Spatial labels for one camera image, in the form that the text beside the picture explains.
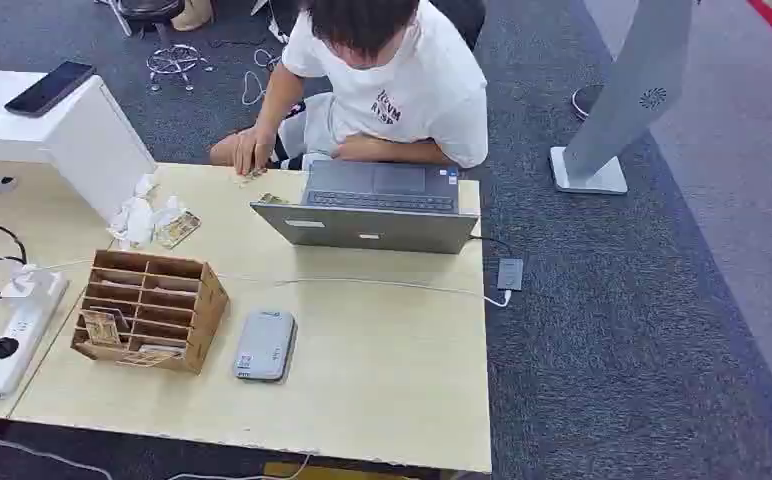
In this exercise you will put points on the grey flat device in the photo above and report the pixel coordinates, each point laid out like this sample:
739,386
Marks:
265,344

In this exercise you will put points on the white cabinet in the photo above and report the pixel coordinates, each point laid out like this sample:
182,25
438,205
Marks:
88,139

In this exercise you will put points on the grey standing panel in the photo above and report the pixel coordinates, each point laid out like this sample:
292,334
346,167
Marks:
631,93

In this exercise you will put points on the grey usb hub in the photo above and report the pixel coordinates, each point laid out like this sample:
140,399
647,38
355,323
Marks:
510,273

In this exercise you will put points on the grey laptop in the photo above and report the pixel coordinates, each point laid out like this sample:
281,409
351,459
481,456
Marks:
373,222

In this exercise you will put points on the white plug adapter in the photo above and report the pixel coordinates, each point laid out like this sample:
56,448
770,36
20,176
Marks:
23,280

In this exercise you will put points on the person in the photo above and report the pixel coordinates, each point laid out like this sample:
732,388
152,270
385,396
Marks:
419,86

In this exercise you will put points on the black stool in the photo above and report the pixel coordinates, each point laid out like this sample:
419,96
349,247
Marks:
161,26

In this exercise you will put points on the crumpled white tissue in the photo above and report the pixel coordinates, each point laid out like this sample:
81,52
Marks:
135,215

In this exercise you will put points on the grey desk grommet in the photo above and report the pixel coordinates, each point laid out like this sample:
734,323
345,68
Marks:
4,184

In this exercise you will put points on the printed card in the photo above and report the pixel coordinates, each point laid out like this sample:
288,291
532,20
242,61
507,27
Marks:
101,327
146,356
178,228
251,175
272,198

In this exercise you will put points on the black smartphone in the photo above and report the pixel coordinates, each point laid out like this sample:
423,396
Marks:
49,88

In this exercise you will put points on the white power strip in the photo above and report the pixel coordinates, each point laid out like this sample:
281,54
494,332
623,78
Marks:
22,331

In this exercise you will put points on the wooden card box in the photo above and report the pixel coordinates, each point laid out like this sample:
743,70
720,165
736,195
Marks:
187,311

